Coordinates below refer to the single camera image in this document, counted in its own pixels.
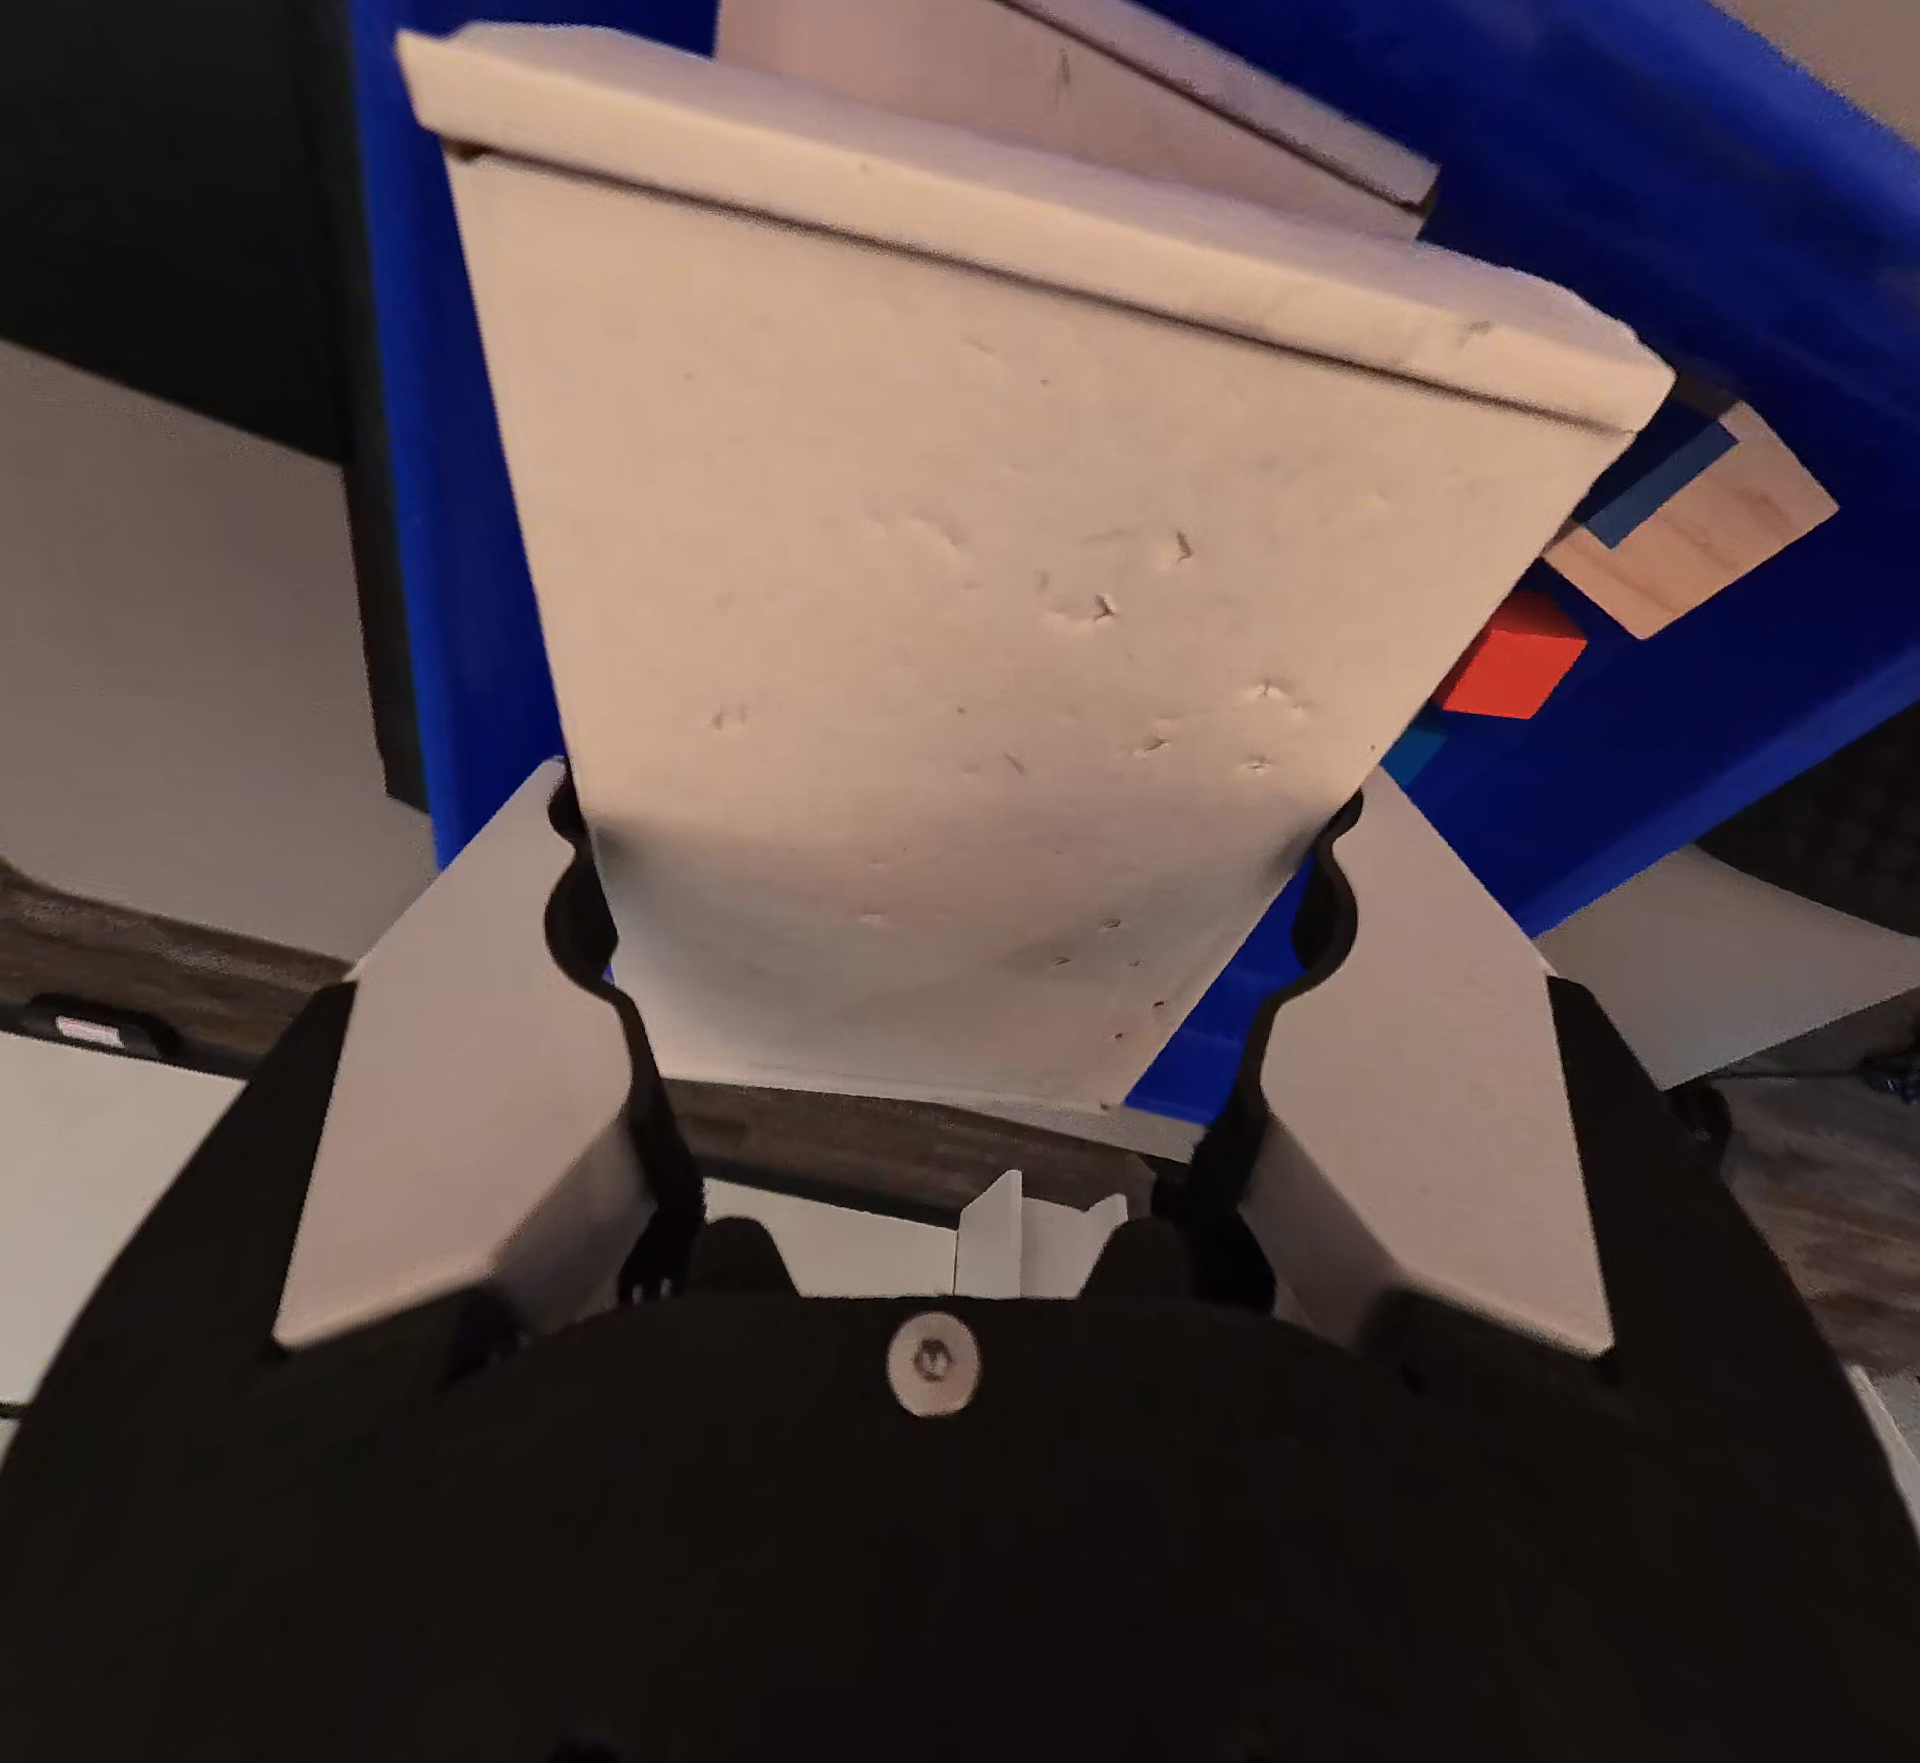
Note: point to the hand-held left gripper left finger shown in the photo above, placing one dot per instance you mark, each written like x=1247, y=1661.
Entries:
x=467, y=1120

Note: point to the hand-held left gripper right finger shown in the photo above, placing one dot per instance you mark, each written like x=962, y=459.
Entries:
x=1429, y=1102

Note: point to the small blue cube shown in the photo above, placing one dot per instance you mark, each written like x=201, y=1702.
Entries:
x=1416, y=753

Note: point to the small red cube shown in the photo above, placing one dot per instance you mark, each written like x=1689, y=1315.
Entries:
x=1518, y=666

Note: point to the wooden cube with blue stripe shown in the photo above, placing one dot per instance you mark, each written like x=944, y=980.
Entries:
x=1727, y=529

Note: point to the white cardboard mailer box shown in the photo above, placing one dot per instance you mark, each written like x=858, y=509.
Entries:
x=975, y=591
x=962, y=23

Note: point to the blue plastic bin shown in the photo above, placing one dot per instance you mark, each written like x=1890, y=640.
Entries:
x=1577, y=113

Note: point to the black floor device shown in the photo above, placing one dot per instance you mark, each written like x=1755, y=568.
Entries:
x=104, y=1029

